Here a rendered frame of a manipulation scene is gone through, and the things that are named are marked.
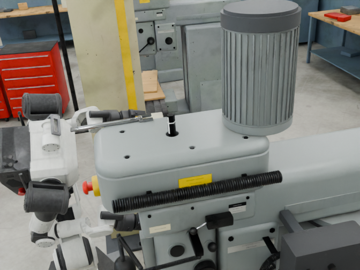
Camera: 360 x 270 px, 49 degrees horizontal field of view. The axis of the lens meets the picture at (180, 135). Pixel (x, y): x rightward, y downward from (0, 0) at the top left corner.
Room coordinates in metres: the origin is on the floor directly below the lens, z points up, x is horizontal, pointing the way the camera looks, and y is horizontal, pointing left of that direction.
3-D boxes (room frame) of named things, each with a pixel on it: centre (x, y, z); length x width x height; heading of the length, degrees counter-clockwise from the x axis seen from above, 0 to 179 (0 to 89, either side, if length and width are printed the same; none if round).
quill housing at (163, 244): (0.98, 0.02, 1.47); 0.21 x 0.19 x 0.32; 10
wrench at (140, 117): (1.07, 0.20, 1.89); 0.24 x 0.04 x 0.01; 102
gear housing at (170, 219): (0.99, -0.02, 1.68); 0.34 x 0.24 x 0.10; 100
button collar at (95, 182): (0.94, 0.25, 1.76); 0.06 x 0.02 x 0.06; 10
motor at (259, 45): (1.03, -0.22, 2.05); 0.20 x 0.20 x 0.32
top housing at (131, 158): (0.98, 0.01, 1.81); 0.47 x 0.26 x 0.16; 100
